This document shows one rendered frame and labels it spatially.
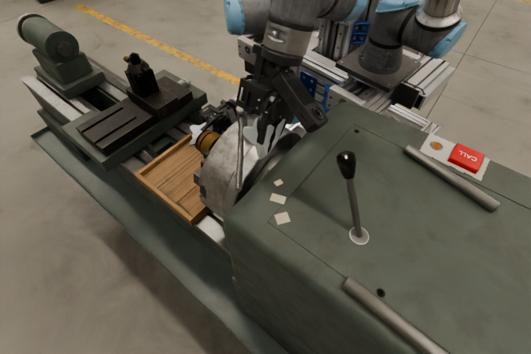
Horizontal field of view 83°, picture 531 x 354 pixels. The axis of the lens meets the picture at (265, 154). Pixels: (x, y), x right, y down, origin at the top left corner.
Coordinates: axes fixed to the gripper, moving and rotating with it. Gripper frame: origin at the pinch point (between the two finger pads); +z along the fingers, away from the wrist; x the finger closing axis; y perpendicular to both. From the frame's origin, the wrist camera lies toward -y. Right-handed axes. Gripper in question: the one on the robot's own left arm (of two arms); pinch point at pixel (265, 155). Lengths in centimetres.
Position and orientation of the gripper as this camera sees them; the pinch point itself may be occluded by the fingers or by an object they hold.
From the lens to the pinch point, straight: 60.4
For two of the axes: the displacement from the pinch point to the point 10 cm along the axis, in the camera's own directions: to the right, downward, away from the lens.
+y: -7.8, -4.8, 4.1
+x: -5.8, 3.1, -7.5
